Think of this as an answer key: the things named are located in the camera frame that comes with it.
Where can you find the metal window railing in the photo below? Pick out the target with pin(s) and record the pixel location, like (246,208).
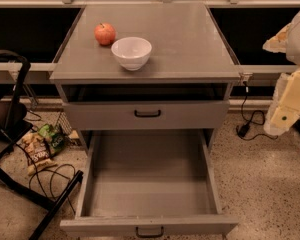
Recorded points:
(188,46)

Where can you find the grey top drawer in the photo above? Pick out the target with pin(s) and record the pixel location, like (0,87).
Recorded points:
(146,115)

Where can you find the red apple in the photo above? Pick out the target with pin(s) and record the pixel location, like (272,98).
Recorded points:
(105,34)

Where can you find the white ceramic bowl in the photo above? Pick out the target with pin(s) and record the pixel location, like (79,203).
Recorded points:
(131,53)

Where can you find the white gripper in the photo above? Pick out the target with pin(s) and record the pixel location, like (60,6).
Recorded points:
(284,109)

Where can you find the green snack bag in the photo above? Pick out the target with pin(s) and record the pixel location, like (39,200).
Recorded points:
(54,137)

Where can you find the grey drawer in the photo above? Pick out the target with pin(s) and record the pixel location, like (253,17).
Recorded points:
(148,184)
(146,115)

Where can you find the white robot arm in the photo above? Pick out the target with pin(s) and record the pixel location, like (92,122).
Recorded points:
(287,41)

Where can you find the brown chip bag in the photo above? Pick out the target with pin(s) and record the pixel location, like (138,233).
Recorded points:
(39,153)

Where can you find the grey drawer cabinet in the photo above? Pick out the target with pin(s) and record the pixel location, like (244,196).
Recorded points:
(153,92)

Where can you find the black chair frame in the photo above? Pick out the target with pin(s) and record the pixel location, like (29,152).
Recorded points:
(12,128)

